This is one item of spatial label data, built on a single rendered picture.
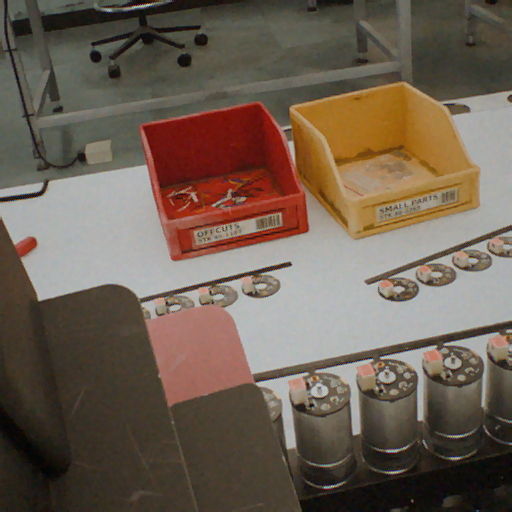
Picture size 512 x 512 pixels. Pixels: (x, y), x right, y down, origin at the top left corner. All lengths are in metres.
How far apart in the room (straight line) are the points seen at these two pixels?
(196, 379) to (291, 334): 0.29
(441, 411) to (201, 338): 0.18
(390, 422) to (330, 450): 0.03
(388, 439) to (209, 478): 0.18
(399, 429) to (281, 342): 0.14
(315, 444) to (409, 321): 0.16
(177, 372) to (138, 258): 0.39
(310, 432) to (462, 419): 0.06
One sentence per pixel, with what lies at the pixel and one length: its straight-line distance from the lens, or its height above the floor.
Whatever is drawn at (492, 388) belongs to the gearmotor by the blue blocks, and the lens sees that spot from 0.34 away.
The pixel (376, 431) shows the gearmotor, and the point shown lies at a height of 0.79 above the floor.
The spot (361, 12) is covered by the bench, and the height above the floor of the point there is 0.21.
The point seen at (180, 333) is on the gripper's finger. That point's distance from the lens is 0.17.
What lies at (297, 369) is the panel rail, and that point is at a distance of 0.33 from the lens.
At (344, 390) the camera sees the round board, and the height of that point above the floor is 0.81.
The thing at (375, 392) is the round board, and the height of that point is 0.81.
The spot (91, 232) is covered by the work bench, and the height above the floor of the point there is 0.75.
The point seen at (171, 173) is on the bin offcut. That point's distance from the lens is 0.64.
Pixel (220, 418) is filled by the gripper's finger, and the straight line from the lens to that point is 0.16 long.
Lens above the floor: 1.02
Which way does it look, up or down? 30 degrees down
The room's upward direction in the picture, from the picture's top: 8 degrees counter-clockwise
